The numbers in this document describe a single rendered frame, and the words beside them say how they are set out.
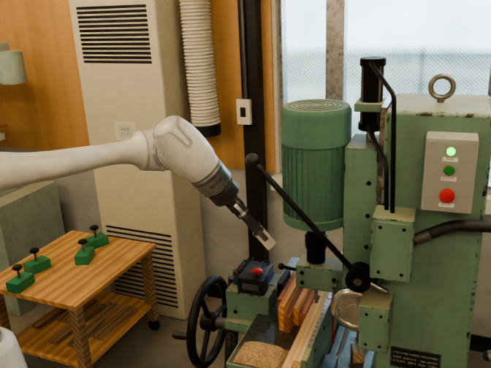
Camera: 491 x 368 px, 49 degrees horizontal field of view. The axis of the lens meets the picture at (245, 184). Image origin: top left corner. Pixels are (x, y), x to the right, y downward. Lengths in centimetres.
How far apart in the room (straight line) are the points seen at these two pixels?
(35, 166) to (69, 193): 260
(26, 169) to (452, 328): 102
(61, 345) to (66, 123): 139
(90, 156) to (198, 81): 154
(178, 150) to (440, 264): 66
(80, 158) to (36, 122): 250
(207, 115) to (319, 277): 147
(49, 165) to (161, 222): 185
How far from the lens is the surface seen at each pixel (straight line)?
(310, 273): 148
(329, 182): 132
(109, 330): 288
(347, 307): 138
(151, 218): 300
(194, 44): 272
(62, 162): 119
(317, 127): 127
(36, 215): 351
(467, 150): 116
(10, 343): 150
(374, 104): 128
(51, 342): 292
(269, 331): 152
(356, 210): 133
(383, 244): 122
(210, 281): 166
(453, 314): 139
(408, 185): 125
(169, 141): 122
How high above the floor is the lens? 177
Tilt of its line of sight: 20 degrees down
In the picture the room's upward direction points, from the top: 3 degrees counter-clockwise
